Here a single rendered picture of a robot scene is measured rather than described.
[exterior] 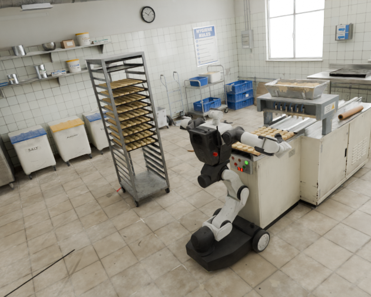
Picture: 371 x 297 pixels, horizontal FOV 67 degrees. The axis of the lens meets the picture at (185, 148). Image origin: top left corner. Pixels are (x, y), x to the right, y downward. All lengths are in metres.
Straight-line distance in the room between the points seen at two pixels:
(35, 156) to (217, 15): 5.12
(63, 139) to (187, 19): 3.81
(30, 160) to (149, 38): 3.42
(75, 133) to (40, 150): 0.64
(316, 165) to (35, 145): 4.30
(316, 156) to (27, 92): 4.84
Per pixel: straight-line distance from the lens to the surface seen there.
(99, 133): 5.51
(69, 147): 5.44
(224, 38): 7.62
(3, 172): 5.17
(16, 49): 5.59
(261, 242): 2.77
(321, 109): 2.83
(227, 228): 2.59
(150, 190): 3.65
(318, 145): 2.95
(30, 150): 5.35
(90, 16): 6.09
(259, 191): 2.66
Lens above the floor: 1.95
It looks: 22 degrees down
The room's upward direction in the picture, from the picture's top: 9 degrees counter-clockwise
